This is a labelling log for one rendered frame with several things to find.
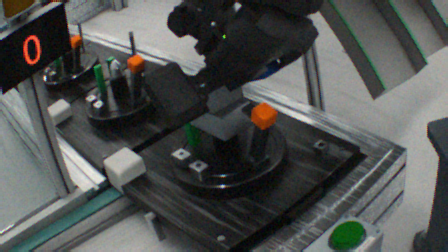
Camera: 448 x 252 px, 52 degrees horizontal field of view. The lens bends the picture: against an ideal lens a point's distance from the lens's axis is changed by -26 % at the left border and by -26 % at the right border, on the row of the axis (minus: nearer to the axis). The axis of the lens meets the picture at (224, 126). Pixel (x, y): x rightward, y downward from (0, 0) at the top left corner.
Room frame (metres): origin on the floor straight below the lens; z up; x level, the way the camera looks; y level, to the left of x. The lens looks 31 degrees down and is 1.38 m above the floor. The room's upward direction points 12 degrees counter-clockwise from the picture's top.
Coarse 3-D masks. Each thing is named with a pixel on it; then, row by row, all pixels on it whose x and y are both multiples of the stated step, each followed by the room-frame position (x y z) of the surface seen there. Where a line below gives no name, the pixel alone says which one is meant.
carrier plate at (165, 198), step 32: (288, 128) 0.65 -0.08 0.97; (160, 160) 0.64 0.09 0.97; (288, 160) 0.58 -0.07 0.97; (320, 160) 0.57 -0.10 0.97; (352, 160) 0.56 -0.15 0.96; (128, 192) 0.58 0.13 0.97; (160, 192) 0.57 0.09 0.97; (256, 192) 0.54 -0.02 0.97; (288, 192) 0.52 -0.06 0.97; (192, 224) 0.50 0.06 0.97; (224, 224) 0.49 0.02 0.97; (256, 224) 0.48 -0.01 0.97
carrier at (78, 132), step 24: (96, 72) 0.84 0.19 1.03; (120, 72) 0.81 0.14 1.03; (144, 72) 0.92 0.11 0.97; (96, 96) 0.83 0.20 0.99; (120, 96) 0.80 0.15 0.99; (144, 96) 0.77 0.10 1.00; (72, 120) 0.81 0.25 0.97; (96, 120) 0.76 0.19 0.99; (120, 120) 0.74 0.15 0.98; (144, 120) 0.75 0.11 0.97; (72, 144) 0.74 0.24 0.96; (96, 144) 0.71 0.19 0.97; (120, 144) 0.70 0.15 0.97; (144, 144) 0.69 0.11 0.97; (96, 168) 0.66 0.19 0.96
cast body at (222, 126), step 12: (204, 84) 0.59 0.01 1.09; (216, 96) 0.58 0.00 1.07; (228, 96) 0.59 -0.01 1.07; (240, 96) 0.60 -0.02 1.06; (216, 108) 0.58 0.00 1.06; (228, 108) 0.58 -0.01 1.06; (240, 108) 0.58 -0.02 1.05; (204, 120) 0.59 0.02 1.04; (216, 120) 0.57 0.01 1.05; (228, 120) 0.57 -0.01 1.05; (240, 120) 0.58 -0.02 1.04; (216, 132) 0.58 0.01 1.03; (228, 132) 0.57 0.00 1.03
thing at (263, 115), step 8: (248, 104) 0.56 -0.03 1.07; (264, 104) 0.54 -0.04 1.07; (248, 112) 0.55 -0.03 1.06; (256, 112) 0.53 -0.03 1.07; (264, 112) 0.53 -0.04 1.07; (272, 112) 0.53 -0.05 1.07; (256, 120) 0.54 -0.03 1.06; (264, 120) 0.53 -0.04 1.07; (272, 120) 0.53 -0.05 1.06; (256, 128) 0.54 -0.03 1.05; (264, 128) 0.53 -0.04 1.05; (256, 136) 0.54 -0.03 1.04; (264, 136) 0.54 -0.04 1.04; (256, 144) 0.55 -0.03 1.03; (264, 144) 0.55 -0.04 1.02; (256, 152) 0.55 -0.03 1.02; (264, 152) 0.55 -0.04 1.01; (256, 160) 0.55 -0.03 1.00
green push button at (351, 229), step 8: (344, 224) 0.43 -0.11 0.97; (352, 224) 0.43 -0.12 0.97; (360, 224) 0.42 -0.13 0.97; (336, 232) 0.42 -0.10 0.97; (344, 232) 0.42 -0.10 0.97; (352, 232) 0.41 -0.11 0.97; (360, 232) 0.41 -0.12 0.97; (336, 240) 0.41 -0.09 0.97; (344, 240) 0.40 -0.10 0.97; (352, 240) 0.40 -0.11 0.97; (360, 240) 0.40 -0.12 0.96; (344, 248) 0.40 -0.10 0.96
